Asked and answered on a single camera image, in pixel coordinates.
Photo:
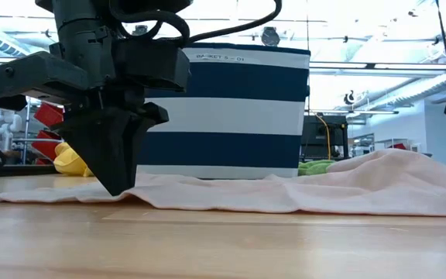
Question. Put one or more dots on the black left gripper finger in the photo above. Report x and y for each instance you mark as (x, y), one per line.
(157, 114)
(107, 147)

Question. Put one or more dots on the green microfibre towel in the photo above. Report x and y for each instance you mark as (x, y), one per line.
(316, 167)

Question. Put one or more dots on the pale pink towel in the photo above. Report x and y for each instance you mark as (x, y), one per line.
(323, 190)

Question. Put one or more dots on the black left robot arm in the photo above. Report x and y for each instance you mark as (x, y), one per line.
(79, 38)

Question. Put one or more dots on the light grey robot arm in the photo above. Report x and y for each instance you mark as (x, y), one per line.
(2, 131)

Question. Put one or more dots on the yellow towel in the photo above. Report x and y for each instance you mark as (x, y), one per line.
(66, 162)

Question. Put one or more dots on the red storage bin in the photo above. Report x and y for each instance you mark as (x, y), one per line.
(45, 147)
(49, 114)

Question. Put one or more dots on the navy white striped basket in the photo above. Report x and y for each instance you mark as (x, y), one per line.
(227, 151)

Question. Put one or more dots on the black hanging hook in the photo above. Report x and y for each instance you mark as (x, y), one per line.
(350, 97)

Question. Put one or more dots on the black equipment cabinet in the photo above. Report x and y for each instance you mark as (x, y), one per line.
(312, 135)

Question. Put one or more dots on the ceiling ventilation duct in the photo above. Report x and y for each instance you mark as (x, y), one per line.
(2, 44)

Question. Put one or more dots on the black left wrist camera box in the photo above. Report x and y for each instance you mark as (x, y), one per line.
(149, 66)

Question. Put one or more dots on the black table frame rail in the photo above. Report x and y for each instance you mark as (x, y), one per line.
(14, 170)

